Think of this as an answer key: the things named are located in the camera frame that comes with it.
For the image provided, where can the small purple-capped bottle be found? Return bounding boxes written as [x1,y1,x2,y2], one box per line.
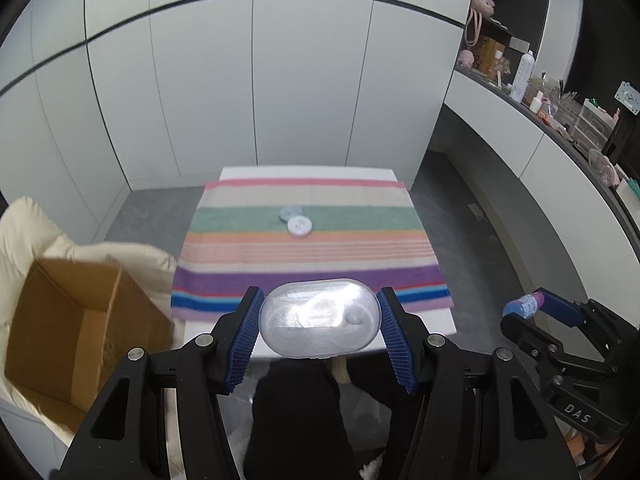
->
[502,292,544,318]

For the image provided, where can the clear oval plastic case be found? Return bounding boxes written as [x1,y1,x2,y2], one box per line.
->
[259,278,382,359]

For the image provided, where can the white round compact case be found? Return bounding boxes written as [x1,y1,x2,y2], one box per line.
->
[286,216,314,238]

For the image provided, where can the grey-blue round puff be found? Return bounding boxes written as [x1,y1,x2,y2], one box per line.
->
[279,206,304,223]

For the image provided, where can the striped colourful blanket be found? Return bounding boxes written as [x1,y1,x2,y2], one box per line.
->
[169,176,456,323]

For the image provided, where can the brown cardboard box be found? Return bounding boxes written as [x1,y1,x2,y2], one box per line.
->
[6,258,172,412]

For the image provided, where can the clear drawer organizer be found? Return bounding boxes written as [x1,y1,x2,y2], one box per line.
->
[572,99,616,156]

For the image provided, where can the cream padded chair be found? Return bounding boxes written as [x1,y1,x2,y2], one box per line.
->
[1,197,183,444]

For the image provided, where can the white spray bottle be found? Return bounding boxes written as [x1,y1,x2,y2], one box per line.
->
[510,50,536,103]

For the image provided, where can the pink bag on shelf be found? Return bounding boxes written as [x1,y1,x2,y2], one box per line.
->
[464,0,495,48]

